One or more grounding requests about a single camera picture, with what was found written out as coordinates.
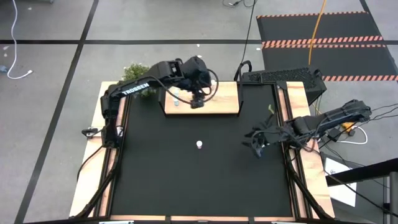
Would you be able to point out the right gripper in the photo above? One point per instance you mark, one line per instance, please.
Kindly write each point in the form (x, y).
(267, 138)

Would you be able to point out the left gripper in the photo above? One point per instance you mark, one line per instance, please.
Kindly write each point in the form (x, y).
(198, 102)

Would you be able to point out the purple medicine bottle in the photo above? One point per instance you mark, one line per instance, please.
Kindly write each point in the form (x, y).
(199, 144)

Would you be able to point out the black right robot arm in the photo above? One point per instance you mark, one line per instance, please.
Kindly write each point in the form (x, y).
(326, 119)

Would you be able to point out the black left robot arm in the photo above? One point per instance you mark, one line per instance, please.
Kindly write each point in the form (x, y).
(135, 88)

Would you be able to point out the light wooden board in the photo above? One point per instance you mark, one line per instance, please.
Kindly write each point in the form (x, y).
(224, 99)

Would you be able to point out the small yellow tag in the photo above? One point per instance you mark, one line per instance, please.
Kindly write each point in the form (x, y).
(270, 109)

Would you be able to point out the potted green plant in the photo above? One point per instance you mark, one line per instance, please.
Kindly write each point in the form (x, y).
(132, 71)

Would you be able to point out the white paper sheet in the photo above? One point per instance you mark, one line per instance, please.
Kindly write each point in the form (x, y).
(342, 193)

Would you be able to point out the black orange-striped floor mat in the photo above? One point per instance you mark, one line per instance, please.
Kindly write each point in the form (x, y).
(326, 59)

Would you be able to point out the black beam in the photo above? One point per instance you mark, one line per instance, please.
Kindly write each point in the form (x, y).
(360, 172)

